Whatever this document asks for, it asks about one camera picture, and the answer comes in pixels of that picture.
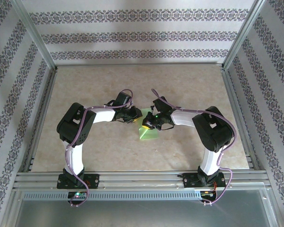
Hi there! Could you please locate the grey slotted cable duct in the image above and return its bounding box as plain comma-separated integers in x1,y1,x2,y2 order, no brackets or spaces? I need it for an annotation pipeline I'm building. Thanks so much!
22,191,202,201

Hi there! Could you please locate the thin aluminium wall foot rail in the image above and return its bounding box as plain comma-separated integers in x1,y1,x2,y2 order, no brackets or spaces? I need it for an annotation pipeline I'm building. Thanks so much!
54,61,225,68

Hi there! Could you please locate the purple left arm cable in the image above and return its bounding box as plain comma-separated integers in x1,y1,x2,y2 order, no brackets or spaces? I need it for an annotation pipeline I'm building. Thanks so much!
61,88,134,208

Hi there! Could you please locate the aluminium corner post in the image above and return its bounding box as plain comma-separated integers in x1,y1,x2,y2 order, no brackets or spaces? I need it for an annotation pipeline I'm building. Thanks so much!
223,0,268,70
10,0,58,70

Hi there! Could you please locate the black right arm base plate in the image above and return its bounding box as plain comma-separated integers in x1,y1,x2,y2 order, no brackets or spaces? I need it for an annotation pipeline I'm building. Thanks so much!
182,173,227,189

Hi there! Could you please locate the aluminium side floor rail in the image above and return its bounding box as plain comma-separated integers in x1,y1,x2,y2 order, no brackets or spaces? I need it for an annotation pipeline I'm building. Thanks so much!
23,66,59,173
220,66,260,171

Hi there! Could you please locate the grey metal sheet panel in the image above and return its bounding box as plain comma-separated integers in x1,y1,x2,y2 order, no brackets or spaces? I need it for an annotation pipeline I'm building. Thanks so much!
10,189,280,227

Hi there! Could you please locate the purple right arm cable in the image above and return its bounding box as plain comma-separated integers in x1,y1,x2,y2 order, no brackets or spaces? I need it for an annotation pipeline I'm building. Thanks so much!
151,88,237,205

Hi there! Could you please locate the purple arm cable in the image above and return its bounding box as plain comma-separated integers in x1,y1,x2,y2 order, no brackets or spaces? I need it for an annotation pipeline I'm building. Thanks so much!
151,88,237,205
61,88,134,208

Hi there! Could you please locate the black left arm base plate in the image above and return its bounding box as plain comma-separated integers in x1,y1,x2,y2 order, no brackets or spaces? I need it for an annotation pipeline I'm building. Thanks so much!
57,174,100,190

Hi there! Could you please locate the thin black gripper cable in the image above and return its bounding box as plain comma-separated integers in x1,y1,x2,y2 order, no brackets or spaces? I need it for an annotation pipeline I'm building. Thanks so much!
160,122,175,132

